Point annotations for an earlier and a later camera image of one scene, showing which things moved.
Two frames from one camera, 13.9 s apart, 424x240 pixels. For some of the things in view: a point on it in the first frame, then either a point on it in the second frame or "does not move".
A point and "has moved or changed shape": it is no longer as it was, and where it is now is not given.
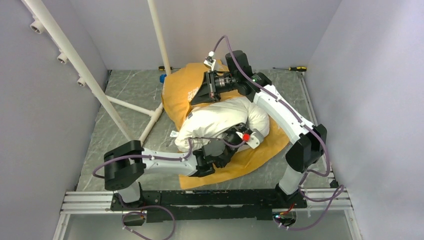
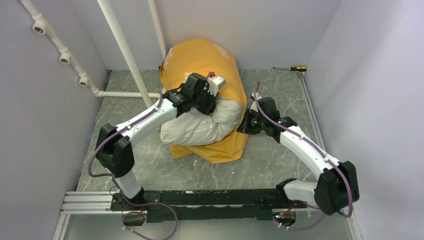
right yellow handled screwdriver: [296, 68] does not move
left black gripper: [237, 128] to [210, 106]
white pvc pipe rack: [44, 27] has moved or changed shape
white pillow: [208, 120] has moved or changed shape
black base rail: [210, 205] does not move
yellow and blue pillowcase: [179, 86] to [204, 57]
